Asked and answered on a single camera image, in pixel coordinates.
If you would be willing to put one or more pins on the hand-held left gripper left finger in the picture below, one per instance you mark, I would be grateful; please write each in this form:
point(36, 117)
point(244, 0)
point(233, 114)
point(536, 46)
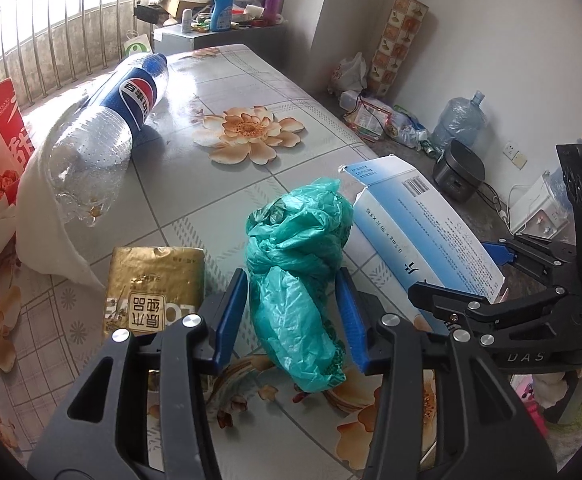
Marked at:
point(228, 320)

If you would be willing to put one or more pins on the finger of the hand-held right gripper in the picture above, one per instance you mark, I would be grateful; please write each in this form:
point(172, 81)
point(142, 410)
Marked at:
point(498, 252)
point(471, 310)

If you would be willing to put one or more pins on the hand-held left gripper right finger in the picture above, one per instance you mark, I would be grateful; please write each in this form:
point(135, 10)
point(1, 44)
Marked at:
point(351, 320)

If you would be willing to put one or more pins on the green plastic bag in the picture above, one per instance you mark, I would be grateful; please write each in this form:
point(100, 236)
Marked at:
point(296, 300)

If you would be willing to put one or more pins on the light blue cardboard box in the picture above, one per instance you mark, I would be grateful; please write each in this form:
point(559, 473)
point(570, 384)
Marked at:
point(421, 220)

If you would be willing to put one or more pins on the clear bottle with blue label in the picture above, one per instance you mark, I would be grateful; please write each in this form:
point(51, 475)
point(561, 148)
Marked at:
point(131, 95)

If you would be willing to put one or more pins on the white electrical appliance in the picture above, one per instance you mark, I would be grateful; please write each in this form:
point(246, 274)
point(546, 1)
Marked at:
point(536, 205)

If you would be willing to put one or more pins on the gold snack packet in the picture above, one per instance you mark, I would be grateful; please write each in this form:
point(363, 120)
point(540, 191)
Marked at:
point(156, 280)

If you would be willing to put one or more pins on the grey rice cooker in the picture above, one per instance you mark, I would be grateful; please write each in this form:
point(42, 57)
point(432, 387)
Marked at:
point(458, 172)

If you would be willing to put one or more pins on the large clear water jug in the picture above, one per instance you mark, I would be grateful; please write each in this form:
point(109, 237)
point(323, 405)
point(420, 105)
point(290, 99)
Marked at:
point(458, 120)

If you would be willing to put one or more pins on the pile of snack packets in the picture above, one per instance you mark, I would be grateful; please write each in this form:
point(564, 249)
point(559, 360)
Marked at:
point(386, 120)

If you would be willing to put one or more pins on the patterned rolled mat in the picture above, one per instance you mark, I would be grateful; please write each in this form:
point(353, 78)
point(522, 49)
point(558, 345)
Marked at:
point(396, 45)

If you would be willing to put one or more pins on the floral plastic tablecloth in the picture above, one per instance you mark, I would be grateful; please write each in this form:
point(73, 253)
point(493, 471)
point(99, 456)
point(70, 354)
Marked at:
point(271, 85)

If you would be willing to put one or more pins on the grey cabinet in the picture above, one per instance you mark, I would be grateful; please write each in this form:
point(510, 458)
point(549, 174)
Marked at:
point(251, 37)

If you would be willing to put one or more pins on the white and green paper bag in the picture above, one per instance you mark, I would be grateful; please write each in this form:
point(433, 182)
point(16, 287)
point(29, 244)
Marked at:
point(138, 47)

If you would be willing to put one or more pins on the white spray bottle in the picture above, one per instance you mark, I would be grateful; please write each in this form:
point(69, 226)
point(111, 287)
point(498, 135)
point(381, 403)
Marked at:
point(187, 21)

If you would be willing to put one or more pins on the blue detergent bottle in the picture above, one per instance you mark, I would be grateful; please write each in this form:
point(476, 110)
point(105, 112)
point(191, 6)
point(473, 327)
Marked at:
point(221, 10)

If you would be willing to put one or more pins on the purple cup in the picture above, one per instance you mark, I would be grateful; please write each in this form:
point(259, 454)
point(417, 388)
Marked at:
point(271, 7)

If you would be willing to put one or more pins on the brown cardboard box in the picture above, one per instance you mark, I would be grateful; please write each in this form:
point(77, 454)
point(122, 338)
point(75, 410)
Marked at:
point(176, 6)

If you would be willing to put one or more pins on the black box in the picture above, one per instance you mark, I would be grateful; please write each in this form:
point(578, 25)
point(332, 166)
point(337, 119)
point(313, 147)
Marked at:
point(148, 11)

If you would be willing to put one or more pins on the metal balcony railing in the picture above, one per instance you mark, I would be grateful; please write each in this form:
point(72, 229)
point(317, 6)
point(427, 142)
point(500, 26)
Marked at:
point(71, 35)

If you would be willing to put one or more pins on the white wall socket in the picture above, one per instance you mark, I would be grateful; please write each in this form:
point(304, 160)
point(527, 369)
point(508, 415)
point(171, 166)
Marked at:
point(514, 154)

